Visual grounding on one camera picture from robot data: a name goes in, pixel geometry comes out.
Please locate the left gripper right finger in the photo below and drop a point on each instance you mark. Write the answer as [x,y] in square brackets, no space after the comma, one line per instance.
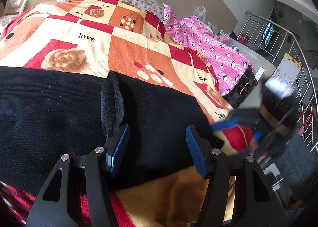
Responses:
[238,193]

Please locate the metal stair railing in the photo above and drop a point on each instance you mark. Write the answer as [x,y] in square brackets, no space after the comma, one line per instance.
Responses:
[272,41]

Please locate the plastic bag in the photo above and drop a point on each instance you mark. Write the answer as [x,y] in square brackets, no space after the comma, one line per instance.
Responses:
[200,13]

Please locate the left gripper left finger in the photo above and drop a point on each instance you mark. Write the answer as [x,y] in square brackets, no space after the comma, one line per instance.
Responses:
[58,202]

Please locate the wall calendar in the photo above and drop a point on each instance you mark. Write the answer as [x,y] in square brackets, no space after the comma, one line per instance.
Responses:
[287,71]

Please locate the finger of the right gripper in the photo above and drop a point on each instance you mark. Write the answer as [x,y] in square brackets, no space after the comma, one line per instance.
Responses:
[221,125]
[257,136]

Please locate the black storage crate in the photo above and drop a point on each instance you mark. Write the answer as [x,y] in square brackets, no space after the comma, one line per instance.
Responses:
[242,89]

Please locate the pink penguin quilt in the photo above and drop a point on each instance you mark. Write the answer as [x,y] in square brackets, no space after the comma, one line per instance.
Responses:
[228,64]

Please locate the orange red patchwork blanket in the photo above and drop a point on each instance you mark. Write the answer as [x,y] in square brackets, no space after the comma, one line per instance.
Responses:
[95,37]

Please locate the black knit pants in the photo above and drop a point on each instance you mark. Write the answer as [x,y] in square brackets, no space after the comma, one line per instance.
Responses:
[45,114]

